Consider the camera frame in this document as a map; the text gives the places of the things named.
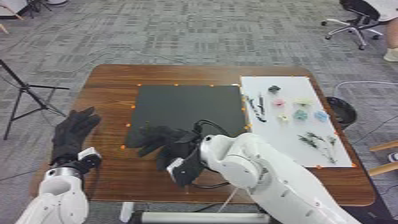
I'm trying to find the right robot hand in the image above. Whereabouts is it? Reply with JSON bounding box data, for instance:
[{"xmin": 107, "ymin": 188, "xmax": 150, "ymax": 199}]
[{"xmin": 125, "ymin": 121, "xmax": 203, "ymax": 172}]

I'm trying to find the dark mat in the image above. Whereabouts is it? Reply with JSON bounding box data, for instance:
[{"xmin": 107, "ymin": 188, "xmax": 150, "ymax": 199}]
[{"xmin": 125, "ymin": 84, "xmax": 251, "ymax": 150}]

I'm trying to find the dark sprig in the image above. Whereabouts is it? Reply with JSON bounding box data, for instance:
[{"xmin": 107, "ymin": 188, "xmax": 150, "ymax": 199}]
[{"xmin": 256, "ymin": 94, "xmax": 269, "ymax": 123}]

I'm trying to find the person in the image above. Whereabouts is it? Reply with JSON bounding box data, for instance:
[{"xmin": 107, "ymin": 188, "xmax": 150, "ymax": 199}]
[{"xmin": 361, "ymin": 0, "xmax": 398, "ymax": 63}]

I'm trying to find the white sheet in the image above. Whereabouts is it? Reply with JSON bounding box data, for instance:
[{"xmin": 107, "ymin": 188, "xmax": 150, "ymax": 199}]
[{"xmin": 239, "ymin": 75, "xmax": 358, "ymax": 169}]

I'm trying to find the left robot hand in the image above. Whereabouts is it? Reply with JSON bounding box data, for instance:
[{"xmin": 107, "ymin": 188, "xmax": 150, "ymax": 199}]
[{"xmin": 50, "ymin": 106, "xmax": 103, "ymax": 166}]

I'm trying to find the black tripod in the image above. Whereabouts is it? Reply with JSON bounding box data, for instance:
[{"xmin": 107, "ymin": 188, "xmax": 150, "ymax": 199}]
[{"xmin": 0, "ymin": 59, "xmax": 72, "ymax": 141}]

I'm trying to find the black cable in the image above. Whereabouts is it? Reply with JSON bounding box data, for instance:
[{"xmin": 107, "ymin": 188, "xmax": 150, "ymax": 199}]
[{"xmin": 192, "ymin": 119, "xmax": 235, "ymax": 138}]

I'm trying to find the pale grey bar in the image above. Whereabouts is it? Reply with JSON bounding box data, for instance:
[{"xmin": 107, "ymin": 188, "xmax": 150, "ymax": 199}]
[{"xmin": 141, "ymin": 211, "xmax": 272, "ymax": 224}]

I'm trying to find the office chair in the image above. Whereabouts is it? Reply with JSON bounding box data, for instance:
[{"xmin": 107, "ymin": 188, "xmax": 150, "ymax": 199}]
[{"xmin": 320, "ymin": 0, "xmax": 386, "ymax": 51}]

